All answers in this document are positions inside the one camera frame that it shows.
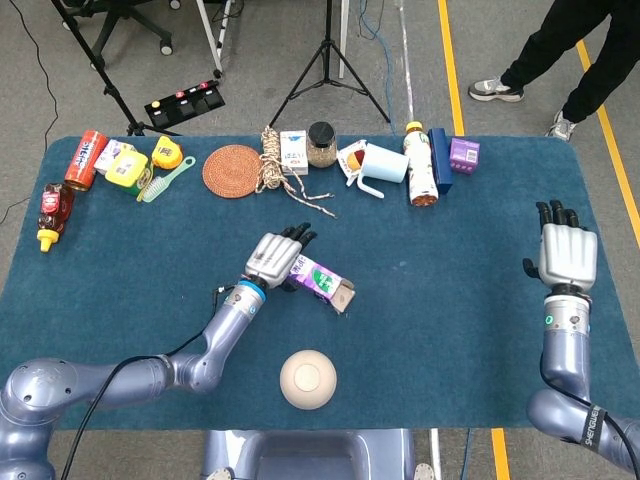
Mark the black foot pedal board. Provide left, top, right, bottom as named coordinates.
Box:
left=143, top=79, right=227, bottom=129

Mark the white red snack packet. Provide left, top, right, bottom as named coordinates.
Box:
left=336, top=140, right=369, bottom=187

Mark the white carton with red print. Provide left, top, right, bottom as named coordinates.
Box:
left=279, top=129, right=310, bottom=177

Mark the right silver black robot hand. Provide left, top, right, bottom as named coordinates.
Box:
left=522, top=199, right=599, bottom=293

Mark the light blue plastic mug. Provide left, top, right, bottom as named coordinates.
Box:
left=355, top=141, right=411, bottom=200

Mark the white frame leg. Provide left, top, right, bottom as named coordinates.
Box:
left=194, top=0, right=234, bottom=79

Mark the beige upturned bowl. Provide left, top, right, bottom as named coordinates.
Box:
left=279, top=349, right=339, bottom=412

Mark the person in black trousers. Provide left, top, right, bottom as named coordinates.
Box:
left=499, top=0, right=640, bottom=124

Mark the yellow lid green container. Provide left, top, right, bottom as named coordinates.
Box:
left=104, top=149, right=154, bottom=197

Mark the purple cardboard box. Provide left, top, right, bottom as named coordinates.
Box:
left=285, top=253, right=357, bottom=315

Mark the black tripod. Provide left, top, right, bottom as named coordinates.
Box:
left=268, top=0, right=392, bottom=129

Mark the dark blue box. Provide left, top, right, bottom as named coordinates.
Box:
left=427, top=127, right=455, bottom=197

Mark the black velcro strap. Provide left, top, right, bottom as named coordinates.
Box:
left=581, top=407, right=609, bottom=448

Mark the blue floor cable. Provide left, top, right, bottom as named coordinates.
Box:
left=357, top=0, right=399, bottom=136

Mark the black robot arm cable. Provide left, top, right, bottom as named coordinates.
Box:
left=59, top=284, right=236, bottom=480
left=538, top=352, right=640, bottom=464

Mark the blue felt table mat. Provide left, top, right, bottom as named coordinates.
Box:
left=0, top=134, right=640, bottom=432

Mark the white pink packet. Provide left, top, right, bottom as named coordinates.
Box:
left=93, top=138, right=138, bottom=176

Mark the grey white sneaker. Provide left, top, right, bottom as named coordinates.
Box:
left=544, top=110, right=579, bottom=143
left=467, top=76, right=526, bottom=104

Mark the red chips can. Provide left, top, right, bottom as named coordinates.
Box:
left=63, top=129, right=110, bottom=193

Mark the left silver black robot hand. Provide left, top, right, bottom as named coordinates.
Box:
left=243, top=221, right=319, bottom=293

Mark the yellow tape measure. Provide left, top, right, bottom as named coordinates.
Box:
left=150, top=135, right=184, bottom=170

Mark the white pole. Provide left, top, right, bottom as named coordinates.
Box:
left=338, top=0, right=350, bottom=80

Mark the beige braided rope bundle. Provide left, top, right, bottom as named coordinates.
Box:
left=254, top=125, right=337, bottom=219

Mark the drink bottle yellow cap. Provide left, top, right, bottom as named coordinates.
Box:
left=402, top=121, right=440, bottom=207

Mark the brown syrup bottle yellow cap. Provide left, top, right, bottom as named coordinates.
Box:
left=35, top=182, right=76, bottom=254

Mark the black floor cable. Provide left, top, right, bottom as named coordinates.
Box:
left=0, top=0, right=61, bottom=225

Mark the black light stand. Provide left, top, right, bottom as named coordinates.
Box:
left=49, top=0, right=184, bottom=138

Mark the light green brush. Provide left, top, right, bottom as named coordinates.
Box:
left=136, top=155, right=197, bottom=204

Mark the blue-grey robot torso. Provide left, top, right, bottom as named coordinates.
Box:
left=199, top=428, right=442, bottom=480

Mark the black office chair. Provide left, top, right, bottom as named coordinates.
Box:
left=62, top=0, right=175, bottom=71

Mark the glass jar black lid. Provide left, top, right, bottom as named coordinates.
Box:
left=306, top=121, right=339, bottom=170

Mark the round woven orange coaster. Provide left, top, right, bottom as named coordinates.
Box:
left=201, top=144, right=264, bottom=200

